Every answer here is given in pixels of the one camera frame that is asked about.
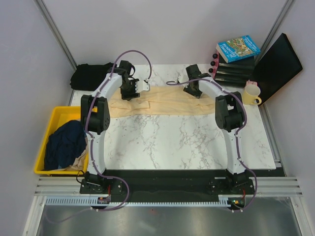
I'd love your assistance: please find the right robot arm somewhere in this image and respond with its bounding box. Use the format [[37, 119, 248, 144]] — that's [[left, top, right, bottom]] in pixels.
[[184, 64, 247, 176]]

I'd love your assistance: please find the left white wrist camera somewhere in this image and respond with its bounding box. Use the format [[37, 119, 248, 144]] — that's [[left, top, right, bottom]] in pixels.
[[135, 80, 150, 93]]

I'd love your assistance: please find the yellow ceramic mug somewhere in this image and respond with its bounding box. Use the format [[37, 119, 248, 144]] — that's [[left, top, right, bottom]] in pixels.
[[242, 84, 262, 105]]

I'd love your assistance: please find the white slotted cable duct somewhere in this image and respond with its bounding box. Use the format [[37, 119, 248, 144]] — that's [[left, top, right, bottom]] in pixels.
[[45, 196, 111, 207]]

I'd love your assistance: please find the folded black t-shirt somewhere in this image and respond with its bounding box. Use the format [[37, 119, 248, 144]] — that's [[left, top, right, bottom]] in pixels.
[[70, 62, 114, 91]]

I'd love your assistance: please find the black flat panel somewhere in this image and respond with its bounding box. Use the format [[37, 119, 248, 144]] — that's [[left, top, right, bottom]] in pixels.
[[250, 33, 303, 103]]

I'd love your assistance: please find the colourful treehouse book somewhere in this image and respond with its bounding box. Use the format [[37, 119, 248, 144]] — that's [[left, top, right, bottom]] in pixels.
[[216, 35, 261, 63]]

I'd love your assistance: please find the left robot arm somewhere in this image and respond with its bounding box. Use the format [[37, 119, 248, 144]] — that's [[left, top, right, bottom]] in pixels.
[[81, 60, 140, 193]]

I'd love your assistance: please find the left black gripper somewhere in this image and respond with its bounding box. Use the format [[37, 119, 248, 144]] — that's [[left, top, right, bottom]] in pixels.
[[121, 79, 140, 101]]

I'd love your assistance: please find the yellow plastic bin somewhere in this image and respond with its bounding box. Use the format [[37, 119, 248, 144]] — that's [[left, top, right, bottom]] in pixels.
[[34, 106, 88, 175]]

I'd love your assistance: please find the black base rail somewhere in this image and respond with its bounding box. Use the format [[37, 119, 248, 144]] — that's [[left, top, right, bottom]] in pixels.
[[80, 169, 255, 204]]

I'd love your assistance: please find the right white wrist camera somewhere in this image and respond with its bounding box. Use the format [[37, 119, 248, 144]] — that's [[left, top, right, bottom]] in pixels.
[[176, 75, 189, 86]]

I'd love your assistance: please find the cream yellow t-shirt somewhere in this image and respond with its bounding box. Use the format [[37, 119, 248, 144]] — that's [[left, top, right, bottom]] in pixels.
[[108, 86, 215, 118]]

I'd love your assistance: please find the navy blue t-shirt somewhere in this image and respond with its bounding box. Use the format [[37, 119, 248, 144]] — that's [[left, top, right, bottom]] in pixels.
[[44, 120, 86, 171]]

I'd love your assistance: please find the black box with knobs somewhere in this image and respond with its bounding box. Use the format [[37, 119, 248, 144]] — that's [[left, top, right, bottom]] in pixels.
[[208, 51, 254, 88]]

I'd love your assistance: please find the small pink box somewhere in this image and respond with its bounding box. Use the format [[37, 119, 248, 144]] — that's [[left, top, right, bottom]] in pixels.
[[246, 80, 257, 86]]

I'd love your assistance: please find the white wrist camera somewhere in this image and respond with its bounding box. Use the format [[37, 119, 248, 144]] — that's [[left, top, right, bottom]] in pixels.
[[135, 80, 150, 93], [176, 75, 189, 86]]

